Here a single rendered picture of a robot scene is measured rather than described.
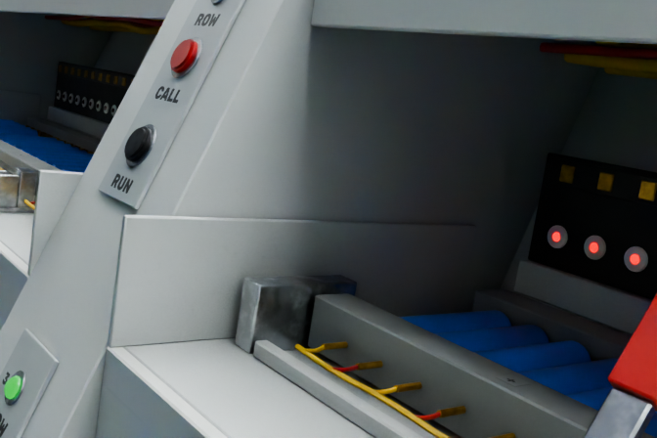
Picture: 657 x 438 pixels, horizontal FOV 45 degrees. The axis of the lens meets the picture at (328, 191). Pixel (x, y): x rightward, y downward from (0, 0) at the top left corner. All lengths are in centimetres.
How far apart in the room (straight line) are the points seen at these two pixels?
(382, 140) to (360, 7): 8
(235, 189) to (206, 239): 2
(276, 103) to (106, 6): 22
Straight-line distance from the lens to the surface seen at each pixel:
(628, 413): 19
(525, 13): 25
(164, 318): 31
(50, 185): 39
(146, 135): 34
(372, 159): 36
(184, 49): 35
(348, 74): 34
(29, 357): 36
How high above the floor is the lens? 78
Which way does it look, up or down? 7 degrees up
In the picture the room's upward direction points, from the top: 26 degrees clockwise
